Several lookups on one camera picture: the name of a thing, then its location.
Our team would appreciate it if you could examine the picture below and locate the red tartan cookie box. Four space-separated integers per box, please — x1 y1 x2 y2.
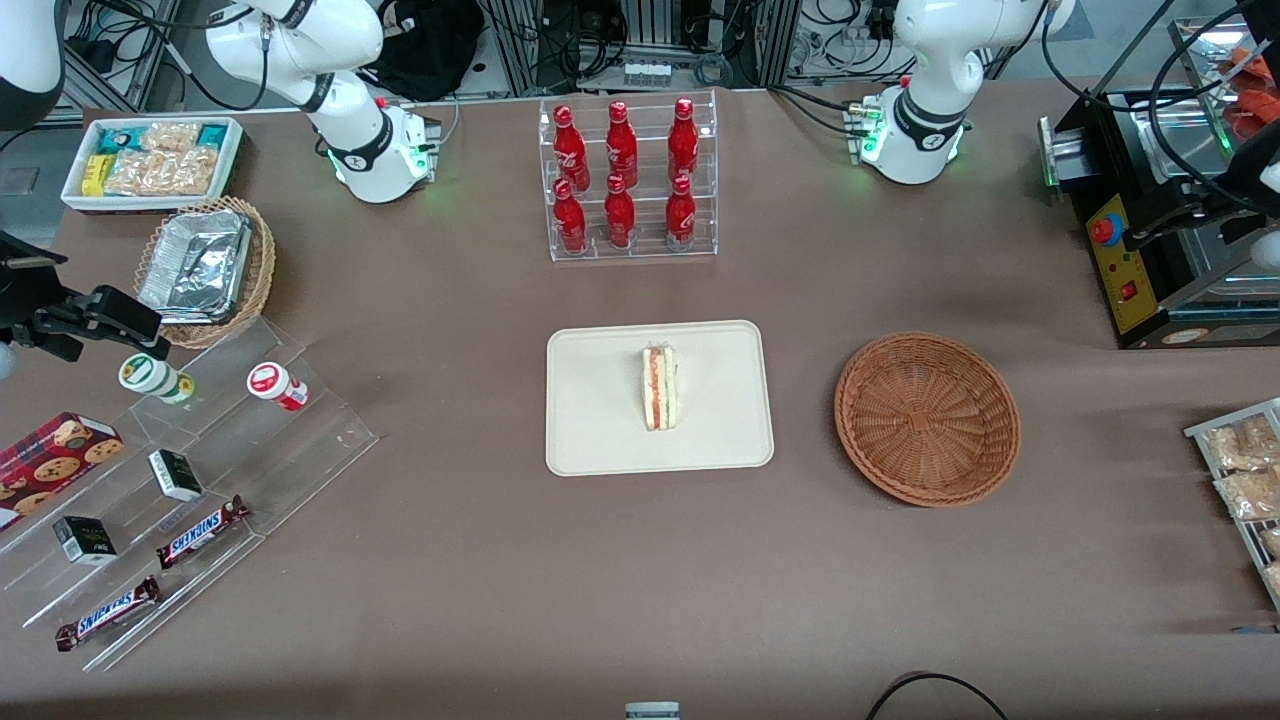
0 411 125 533

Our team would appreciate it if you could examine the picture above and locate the small black carton box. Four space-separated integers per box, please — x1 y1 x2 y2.
148 448 205 503
52 515 119 567

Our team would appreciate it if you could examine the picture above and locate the grey wire rack tray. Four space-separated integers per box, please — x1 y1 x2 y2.
1184 397 1280 612

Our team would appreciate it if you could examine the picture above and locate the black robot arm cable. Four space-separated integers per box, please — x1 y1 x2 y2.
150 0 273 112

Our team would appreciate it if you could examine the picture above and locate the clear nut snack packet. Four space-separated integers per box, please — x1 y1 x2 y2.
1204 414 1280 472
1213 468 1280 522

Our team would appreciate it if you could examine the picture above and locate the plastic-wrapped triangle sandwich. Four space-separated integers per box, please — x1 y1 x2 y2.
640 342 682 433

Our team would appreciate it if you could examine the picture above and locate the Snickers chocolate bar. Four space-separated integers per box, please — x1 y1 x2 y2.
155 495 251 571
54 575 162 653

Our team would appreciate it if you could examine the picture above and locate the red-lid white cup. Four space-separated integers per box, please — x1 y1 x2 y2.
247 361 310 412

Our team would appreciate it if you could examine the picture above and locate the black machine with yellow panel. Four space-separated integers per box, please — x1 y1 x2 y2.
1037 85 1280 351

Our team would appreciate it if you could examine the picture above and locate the white rectangular snack bin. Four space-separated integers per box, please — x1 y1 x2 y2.
60 116 245 215

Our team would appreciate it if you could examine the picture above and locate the silver metal frame tray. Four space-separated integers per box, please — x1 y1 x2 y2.
1167 14 1280 153

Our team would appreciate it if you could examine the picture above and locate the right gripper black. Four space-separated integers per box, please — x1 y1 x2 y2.
0 232 167 363

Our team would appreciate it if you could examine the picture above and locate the clear acrylic stepped shelf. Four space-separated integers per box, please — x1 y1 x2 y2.
0 317 380 673

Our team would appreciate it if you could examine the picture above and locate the clear acrylic bottle rack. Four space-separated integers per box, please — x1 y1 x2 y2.
537 88 720 264

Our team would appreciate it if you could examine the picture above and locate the light wicker basket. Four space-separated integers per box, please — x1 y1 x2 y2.
133 196 277 350

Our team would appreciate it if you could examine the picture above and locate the green-lid sunflower cup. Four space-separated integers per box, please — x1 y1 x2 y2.
118 352 197 405

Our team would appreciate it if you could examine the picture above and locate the red cola bottle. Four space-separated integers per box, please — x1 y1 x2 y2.
603 174 637 250
552 104 592 193
664 175 698 252
604 100 640 189
667 97 701 185
552 178 589 255

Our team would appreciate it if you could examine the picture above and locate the aluminium foil tray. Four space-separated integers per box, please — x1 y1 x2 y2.
137 209 252 324

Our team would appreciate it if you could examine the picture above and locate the clear cracker snack packet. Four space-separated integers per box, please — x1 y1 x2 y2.
138 121 202 153
104 148 219 197

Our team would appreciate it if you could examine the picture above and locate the black bag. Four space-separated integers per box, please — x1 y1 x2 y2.
378 0 493 102

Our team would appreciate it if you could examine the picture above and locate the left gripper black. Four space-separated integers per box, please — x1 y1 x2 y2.
1124 122 1280 252

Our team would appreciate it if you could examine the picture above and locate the brown round wicker basket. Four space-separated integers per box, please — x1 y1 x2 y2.
833 331 1022 509

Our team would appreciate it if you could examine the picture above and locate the cream rectangular plastic tray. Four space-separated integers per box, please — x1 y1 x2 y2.
545 320 776 478

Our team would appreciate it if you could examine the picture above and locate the black cable loop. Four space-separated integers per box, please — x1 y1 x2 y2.
864 671 1012 720

